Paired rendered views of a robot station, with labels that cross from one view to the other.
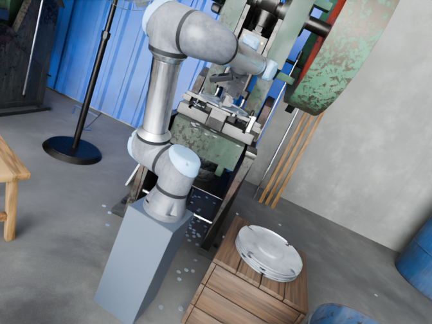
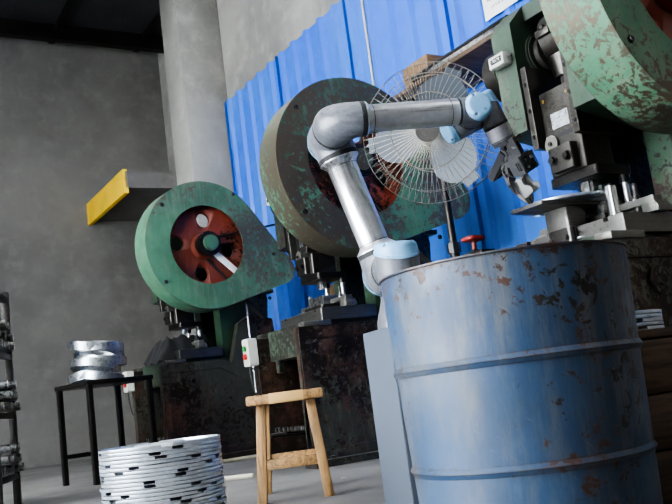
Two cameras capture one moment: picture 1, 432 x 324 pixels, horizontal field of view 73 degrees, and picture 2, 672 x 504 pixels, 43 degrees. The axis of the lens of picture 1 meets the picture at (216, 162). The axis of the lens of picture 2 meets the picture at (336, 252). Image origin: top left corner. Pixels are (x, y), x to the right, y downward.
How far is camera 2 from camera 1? 185 cm
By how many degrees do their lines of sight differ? 63
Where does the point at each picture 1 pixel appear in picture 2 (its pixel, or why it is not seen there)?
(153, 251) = (389, 368)
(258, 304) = not seen: hidden behind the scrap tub
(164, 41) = (318, 150)
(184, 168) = (383, 251)
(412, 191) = not seen: outside the picture
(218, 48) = (339, 119)
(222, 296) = not seen: hidden behind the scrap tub
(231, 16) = (512, 96)
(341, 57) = (575, 17)
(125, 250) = (377, 395)
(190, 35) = (316, 128)
